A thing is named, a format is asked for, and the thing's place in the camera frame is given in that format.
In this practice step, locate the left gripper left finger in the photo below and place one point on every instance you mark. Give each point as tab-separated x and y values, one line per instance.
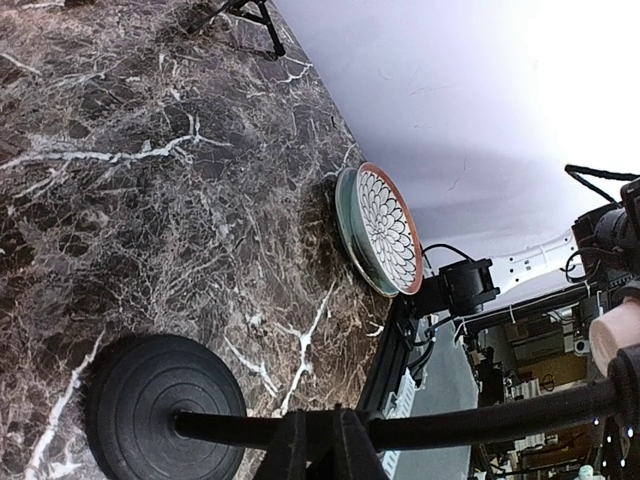
286	455

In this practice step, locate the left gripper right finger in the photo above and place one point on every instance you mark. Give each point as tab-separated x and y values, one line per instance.
349	453

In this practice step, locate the black stand of beige microphone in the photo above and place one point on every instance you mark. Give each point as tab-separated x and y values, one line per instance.
166	407

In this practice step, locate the beige pink microphone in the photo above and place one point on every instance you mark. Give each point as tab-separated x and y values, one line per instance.
617	329

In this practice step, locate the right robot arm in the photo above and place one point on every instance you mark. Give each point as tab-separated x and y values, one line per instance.
600	241

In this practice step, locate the black tripod mic stand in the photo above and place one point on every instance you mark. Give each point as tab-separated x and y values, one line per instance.
236	8

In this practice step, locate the flower pattern plate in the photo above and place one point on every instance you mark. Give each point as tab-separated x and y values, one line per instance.
377	230

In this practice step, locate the white cable duct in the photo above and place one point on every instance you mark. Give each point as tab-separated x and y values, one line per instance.
400	415

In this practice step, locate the black front rail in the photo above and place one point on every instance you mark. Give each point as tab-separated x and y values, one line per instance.
390	384

